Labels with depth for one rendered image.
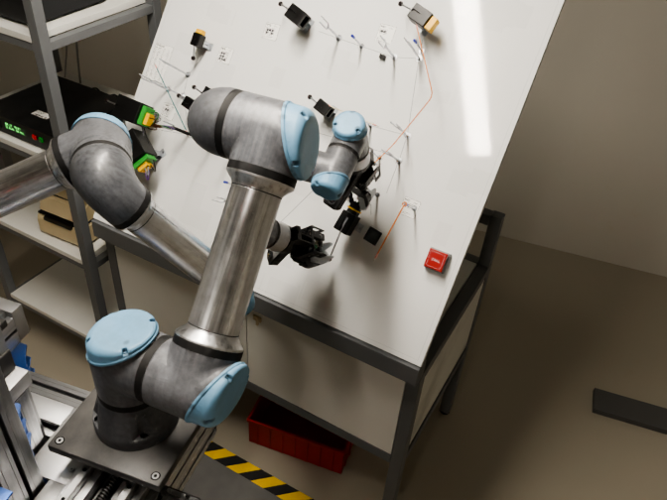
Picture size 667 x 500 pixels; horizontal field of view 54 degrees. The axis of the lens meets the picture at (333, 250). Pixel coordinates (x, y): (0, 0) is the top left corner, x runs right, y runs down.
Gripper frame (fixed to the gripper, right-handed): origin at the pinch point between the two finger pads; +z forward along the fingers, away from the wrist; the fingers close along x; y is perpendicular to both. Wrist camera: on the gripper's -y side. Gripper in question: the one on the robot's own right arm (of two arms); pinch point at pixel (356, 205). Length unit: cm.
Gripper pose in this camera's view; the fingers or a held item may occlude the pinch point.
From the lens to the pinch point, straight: 174.4
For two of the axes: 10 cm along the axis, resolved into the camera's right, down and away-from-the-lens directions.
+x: -8.0, -5.1, 3.3
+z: 1.1, 4.2, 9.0
